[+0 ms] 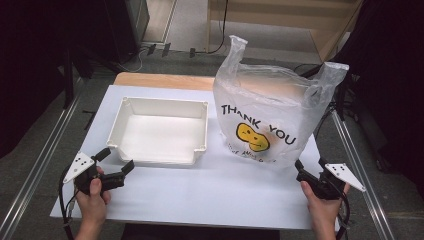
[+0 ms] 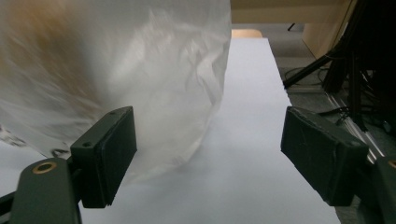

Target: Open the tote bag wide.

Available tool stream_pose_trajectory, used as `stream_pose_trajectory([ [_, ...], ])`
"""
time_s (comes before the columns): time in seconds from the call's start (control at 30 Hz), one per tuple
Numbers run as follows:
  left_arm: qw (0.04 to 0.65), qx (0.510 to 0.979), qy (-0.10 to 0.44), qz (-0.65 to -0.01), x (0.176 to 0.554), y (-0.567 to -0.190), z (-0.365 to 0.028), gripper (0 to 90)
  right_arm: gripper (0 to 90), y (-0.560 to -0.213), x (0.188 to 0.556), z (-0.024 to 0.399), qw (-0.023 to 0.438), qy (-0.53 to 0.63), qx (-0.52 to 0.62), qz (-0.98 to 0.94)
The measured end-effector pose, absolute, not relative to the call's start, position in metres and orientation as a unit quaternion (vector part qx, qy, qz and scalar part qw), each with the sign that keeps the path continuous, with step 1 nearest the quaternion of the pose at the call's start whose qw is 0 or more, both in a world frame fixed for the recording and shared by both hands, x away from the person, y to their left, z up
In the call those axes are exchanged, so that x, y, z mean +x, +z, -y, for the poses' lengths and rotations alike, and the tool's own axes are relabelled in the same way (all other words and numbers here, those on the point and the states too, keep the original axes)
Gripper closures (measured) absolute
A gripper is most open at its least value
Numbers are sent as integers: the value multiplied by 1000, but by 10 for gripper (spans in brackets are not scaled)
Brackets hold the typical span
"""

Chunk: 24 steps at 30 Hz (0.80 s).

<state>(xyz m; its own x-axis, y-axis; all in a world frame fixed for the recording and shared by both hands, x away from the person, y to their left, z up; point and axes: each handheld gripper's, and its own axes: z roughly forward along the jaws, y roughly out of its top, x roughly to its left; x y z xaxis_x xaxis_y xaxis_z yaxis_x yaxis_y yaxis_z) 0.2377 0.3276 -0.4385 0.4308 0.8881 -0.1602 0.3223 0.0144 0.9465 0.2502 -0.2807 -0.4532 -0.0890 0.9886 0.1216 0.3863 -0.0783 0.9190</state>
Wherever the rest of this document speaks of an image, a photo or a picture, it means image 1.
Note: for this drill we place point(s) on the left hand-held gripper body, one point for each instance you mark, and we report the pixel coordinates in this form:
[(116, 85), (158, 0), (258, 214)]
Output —
[(83, 166)]

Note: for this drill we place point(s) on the white table cover board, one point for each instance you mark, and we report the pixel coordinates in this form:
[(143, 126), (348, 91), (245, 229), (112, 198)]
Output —
[(200, 193)]

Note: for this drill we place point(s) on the white plastic bin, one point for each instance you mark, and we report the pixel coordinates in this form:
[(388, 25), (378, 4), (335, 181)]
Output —
[(160, 133)]

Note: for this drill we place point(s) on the aluminium floor rail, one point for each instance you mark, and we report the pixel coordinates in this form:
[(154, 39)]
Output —
[(363, 186), (33, 173)]

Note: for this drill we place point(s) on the translucent printed plastic bag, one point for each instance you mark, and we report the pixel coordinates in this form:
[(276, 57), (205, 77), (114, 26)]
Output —
[(266, 100)]

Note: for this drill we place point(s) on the black metal stand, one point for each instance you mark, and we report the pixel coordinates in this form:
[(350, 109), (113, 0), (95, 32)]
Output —
[(68, 80)]

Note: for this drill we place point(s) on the person's right hand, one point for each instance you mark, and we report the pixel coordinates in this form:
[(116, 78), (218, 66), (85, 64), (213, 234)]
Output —
[(321, 210)]

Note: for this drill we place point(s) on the light wooden bench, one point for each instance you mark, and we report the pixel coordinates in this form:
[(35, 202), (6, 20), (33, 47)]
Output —
[(283, 20)]

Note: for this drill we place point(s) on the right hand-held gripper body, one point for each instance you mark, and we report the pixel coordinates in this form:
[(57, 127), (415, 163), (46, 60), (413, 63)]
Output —
[(333, 186)]

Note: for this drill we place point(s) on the wooden table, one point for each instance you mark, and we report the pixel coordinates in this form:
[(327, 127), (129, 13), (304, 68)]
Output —
[(160, 81)]

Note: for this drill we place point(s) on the black cabinet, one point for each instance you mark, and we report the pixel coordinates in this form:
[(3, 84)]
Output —
[(126, 26)]

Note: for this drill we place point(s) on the person's left hand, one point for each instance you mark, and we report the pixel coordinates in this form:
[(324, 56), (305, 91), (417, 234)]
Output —
[(91, 206)]

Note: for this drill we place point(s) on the black curtain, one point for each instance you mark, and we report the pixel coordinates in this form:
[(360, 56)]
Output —
[(40, 66), (393, 83)]

